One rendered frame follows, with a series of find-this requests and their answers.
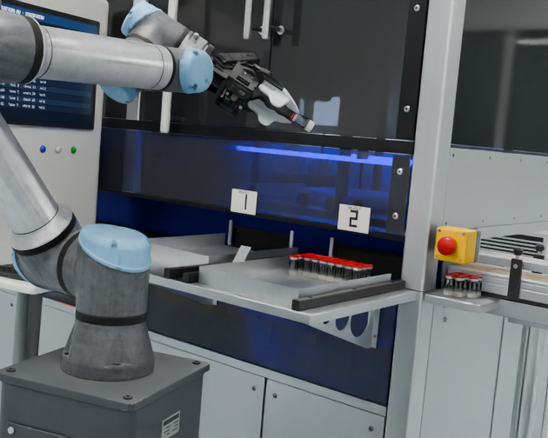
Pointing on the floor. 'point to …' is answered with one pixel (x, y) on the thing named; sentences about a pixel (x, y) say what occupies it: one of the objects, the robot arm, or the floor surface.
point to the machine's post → (424, 215)
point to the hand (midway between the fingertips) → (290, 112)
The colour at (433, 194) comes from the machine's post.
